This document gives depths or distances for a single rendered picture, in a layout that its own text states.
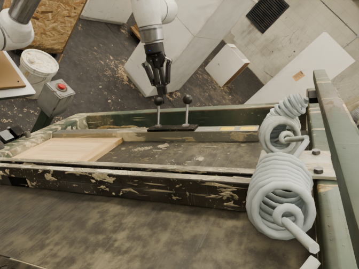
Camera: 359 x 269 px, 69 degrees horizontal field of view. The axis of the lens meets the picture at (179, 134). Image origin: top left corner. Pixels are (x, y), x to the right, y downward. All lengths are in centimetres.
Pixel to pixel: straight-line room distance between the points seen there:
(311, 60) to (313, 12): 460
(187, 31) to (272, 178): 309
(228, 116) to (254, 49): 797
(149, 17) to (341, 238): 87
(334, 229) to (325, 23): 851
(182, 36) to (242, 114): 231
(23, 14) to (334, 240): 159
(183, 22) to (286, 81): 193
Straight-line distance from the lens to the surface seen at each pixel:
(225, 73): 593
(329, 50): 438
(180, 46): 334
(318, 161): 55
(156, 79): 107
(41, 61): 270
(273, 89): 447
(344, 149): 23
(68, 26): 316
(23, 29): 170
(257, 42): 907
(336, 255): 37
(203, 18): 323
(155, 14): 103
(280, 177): 27
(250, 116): 113
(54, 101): 158
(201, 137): 95
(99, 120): 149
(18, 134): 153
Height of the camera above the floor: 194
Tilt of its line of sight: 32 degrees down
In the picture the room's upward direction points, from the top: 45 degrees clockwise
